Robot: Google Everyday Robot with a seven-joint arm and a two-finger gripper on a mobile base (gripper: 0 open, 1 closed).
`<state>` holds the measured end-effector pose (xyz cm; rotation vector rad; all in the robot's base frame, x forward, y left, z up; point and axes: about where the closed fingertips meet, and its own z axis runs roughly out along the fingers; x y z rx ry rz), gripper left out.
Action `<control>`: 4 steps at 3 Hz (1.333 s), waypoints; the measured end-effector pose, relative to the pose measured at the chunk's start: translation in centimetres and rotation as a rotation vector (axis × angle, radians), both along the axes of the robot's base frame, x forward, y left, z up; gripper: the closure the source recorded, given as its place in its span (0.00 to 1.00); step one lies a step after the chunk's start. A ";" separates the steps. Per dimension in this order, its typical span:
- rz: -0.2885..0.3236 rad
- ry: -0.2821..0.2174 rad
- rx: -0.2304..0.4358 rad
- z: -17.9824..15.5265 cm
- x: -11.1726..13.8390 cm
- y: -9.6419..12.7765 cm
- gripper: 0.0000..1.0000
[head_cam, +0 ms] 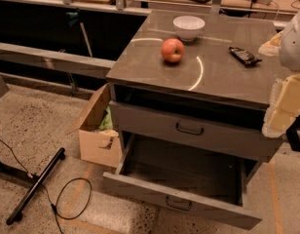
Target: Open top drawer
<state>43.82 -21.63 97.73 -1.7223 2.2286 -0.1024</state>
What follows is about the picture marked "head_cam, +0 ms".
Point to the cardboard box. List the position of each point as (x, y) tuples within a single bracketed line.
[(97, 146)]

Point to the green bag in box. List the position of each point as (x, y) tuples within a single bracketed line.
[(106, 123)]

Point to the black snack packet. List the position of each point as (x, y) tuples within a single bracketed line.
[(243, 56)]

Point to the grey metal rail beam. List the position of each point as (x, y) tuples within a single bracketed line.
[(92, 67)]

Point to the white bowl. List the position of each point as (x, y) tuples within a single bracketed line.
[(188, 28)]

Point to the grey metal drawer cabinet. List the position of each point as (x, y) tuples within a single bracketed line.
[(208, 83)]

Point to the grey bottom drawer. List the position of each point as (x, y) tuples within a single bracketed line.
[(185, 179)]

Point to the grey drawer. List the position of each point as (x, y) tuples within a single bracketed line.
[(185, 179), (214, 136)]

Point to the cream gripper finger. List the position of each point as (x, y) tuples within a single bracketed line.
[(284, 106), (271, 47)]

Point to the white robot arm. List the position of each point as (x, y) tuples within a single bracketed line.
[(290, 45)]

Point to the grey top drawer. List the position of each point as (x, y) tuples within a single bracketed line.
[(214, 136)]

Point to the red apple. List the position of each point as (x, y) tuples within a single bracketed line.
[(172, 50)]

